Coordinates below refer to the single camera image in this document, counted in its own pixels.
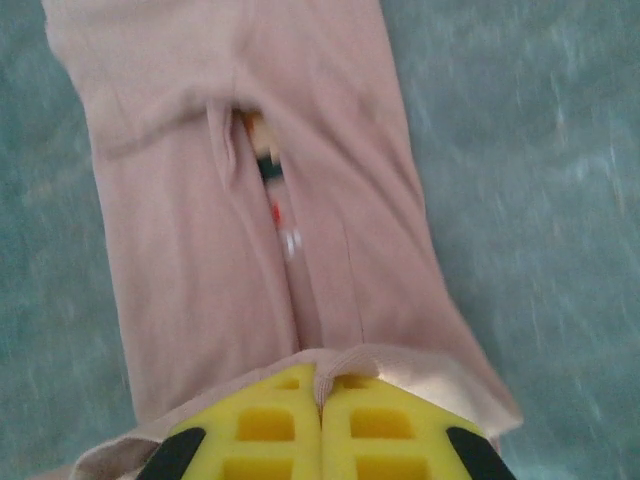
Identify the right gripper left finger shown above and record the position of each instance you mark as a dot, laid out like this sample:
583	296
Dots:
260	430

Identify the pink printed t-shirt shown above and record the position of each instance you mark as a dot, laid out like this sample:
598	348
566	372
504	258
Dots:
225	225

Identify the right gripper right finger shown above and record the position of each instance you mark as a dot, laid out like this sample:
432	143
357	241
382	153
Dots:
400	435

